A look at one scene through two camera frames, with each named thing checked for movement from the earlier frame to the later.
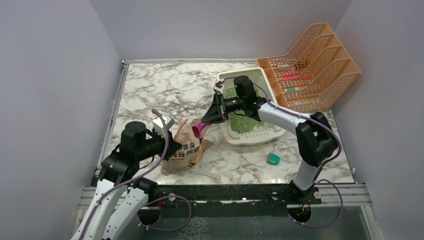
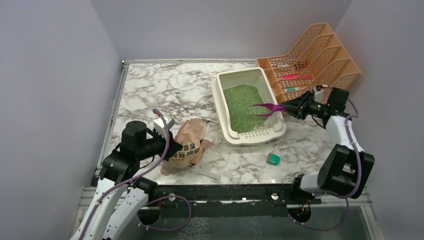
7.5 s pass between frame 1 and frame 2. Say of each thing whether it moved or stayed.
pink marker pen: stayed
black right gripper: moved
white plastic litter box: stayed
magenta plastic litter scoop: moved
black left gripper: stayed
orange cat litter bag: stayed
